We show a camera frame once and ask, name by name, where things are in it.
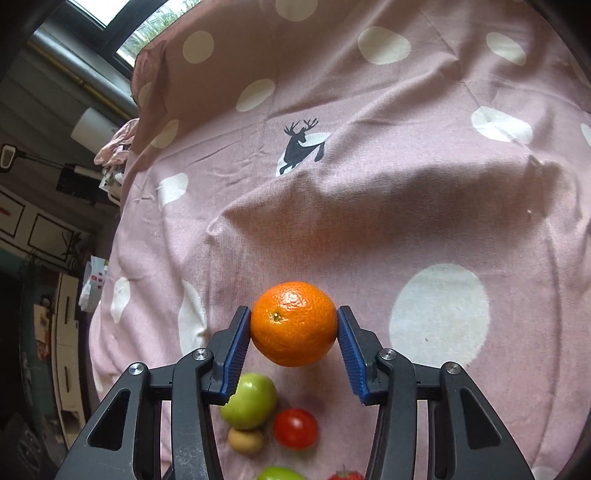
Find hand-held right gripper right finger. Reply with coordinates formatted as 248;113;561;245
336;305;536;480

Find green apple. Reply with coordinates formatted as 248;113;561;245
256;467;308;480
220;373;279;430

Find black clip stand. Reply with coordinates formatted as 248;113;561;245
0;143;68;174

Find yellow cherry tomato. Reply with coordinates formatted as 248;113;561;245
228;427;265;454

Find potted plant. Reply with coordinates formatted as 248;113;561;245
61;231;89;266

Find pink polka-dot blanket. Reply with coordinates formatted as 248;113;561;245
88;0;591;480

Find white cylinder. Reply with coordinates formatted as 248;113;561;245
71;107;118;148

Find red cherry tomato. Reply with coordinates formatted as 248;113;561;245
273;408;319;450

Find white cabinet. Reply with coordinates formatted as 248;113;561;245
50;272;89;414

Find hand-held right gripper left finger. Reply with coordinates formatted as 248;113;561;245
55;305;252;480

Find orange mandarin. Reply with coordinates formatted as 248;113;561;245
250;281;339;367

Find grey pipe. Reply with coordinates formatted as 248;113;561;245
28;32;139;121

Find black-framed window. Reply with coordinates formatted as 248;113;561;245
60;0;204;70

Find black device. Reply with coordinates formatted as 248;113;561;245
55;164;106;205

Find white paper bag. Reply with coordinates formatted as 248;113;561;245
78;257;110;311

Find pink crumpled cloth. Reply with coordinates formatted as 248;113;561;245
95;118;140;168

